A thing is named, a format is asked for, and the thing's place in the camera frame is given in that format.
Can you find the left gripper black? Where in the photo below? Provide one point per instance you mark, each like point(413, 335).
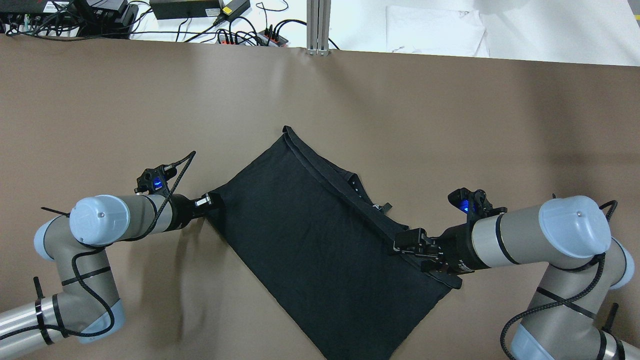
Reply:
point(181, 211)

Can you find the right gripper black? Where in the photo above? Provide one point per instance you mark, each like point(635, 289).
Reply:
point(456, 247)

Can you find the black printed t-shirt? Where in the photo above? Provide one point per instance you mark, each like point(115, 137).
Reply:
point(312, 236)

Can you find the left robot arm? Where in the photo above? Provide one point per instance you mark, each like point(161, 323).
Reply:
point(88, 307)

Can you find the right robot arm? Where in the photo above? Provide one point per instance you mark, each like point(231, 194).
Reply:
point(585, 262)

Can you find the power strip with plugs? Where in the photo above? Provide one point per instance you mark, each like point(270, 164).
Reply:
point(243, 38)

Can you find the black power adapter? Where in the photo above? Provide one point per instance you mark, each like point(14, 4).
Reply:
point(185, 9)

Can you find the white paper sheet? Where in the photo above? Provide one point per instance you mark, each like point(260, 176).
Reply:
point(441, 32)

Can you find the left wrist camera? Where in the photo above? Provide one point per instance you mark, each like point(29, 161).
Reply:
point(154, 181)

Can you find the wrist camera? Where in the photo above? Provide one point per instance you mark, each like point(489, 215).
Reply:
point(154, 181)
point(474, 204)

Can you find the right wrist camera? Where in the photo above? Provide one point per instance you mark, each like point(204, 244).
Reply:
point(474, 204)

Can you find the aluminium frame cage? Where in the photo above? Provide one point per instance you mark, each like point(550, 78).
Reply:
point(317, 27)

